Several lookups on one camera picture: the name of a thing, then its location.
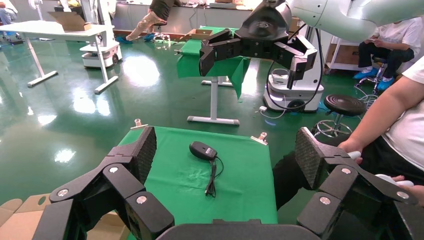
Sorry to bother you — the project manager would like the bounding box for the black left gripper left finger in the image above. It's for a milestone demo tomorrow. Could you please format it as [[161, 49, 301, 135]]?
[[32, 125, 175, 240]]

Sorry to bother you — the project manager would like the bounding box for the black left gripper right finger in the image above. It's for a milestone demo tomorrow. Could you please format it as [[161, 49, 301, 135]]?
[[294, 127, 424, 240]]

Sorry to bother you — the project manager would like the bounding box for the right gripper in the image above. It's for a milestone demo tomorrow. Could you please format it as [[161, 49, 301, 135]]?
[[198, 0, 319, 90]]

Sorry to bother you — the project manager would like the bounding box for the operator bare forearm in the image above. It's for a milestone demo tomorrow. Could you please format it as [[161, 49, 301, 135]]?
[[344, 76, 424, 154]]

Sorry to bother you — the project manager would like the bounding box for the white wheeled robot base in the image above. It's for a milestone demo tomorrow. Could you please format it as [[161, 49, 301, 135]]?
[[263, 26, 325, 114], [79, 0, 123, 69]]

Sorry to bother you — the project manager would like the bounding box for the small open cardboard box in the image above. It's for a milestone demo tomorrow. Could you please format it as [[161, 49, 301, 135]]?
[[183, 28, 214, 43]]

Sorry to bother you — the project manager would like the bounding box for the open flat cardboard box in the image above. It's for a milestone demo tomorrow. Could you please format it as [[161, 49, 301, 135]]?
[[0, 193, 132, 240]]

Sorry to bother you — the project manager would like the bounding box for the large open cardboard box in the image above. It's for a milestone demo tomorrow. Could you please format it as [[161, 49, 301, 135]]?
[[47, 11, 93, 33]]

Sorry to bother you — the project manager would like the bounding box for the operator hand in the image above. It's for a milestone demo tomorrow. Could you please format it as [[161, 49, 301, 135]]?
[[337, 139, 365, 166], [391, 175, 424, 208]]

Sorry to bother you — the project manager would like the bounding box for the silver metal cloth clip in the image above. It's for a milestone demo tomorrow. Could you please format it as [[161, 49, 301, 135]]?
[[250, 131, 269, 147], [130, 118, 149, 131]]

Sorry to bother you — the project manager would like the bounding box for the long grey workbench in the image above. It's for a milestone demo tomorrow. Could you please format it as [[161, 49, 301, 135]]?
[[112, 0, 254, 35]]

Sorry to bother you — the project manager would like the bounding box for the clipped green table cloth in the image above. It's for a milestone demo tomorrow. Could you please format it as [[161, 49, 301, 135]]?
[[117, 125, 279, 226]]

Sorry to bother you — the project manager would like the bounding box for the black round stool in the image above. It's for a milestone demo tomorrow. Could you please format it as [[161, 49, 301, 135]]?
[[311, 94, 367, 139]]

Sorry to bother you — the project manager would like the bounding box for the operator in white shirt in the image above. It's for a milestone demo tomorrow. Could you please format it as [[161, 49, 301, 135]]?
[[272, 54, 424, 211]]

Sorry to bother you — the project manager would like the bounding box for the white shelf with cardboard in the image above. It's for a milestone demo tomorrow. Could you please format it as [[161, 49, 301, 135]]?
[[326, 35, 363, 72]]

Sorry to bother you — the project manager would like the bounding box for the black office stool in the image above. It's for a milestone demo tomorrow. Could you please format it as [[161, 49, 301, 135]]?
[[152, 21, 170, 43]]

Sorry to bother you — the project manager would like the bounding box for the person in khaki trousers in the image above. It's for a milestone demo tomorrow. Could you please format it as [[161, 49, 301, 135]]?
[[115, 0, 184, 45]]

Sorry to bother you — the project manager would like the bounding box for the chrome swivel stool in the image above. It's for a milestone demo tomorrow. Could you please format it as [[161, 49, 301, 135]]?
[[355, 56, 389, 95]]

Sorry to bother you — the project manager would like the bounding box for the seated person with blue shoes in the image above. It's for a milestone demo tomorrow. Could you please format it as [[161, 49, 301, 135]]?
[[352, 16, 424, 92]]

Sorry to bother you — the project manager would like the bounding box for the white table with T legs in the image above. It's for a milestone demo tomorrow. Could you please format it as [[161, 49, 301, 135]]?
[[0, 20, 119, 95]]

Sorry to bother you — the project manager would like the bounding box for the person in grey clothes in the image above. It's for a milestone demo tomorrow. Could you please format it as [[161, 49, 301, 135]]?
[[0, 0, 19, 26]]

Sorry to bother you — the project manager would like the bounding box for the white power adapter with cable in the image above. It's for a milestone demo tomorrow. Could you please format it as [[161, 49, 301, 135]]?
[[258, 105, 286, 120]]

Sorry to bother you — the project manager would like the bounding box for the white pedestal table frame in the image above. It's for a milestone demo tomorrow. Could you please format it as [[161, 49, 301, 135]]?
[[187, 76, 240, 127]]

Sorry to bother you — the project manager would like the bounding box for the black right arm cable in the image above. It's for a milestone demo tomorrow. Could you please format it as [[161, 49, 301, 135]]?
[[264, 28, 325, 112]]

